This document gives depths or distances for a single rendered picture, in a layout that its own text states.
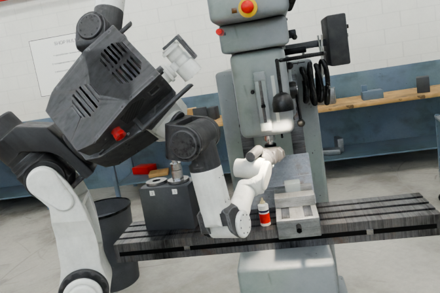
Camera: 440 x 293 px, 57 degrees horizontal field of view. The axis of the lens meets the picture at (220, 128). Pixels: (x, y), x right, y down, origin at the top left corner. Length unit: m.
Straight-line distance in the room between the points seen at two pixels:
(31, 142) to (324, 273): 1.02
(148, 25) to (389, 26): 3.28
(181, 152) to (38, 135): 0.39
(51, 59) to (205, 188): 5.66
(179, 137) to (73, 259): 0.49
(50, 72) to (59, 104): 5.52
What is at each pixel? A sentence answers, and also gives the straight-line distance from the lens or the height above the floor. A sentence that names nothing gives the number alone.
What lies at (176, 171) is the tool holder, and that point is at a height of 1.20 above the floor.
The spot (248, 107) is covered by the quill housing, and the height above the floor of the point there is 1.43.
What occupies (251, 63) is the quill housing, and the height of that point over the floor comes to 1.58.
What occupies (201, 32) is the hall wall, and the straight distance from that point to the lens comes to 5.86.
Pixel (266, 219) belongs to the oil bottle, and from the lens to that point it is 1.61.
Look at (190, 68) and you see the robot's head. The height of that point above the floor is 1.60.
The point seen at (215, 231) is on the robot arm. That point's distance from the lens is 1.21.
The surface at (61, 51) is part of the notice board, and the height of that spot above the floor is 2.14.
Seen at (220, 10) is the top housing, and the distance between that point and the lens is 1.36.
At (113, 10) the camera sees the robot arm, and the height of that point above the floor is 1.81.
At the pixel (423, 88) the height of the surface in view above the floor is 0.93.
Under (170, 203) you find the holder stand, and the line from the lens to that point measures 1.70.
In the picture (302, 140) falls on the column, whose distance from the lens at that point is 1.98.
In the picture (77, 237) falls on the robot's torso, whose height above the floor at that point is 1.18.
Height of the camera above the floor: 1.60
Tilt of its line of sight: 9 degrees down
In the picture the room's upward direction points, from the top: 9 degrees counter-clockwise
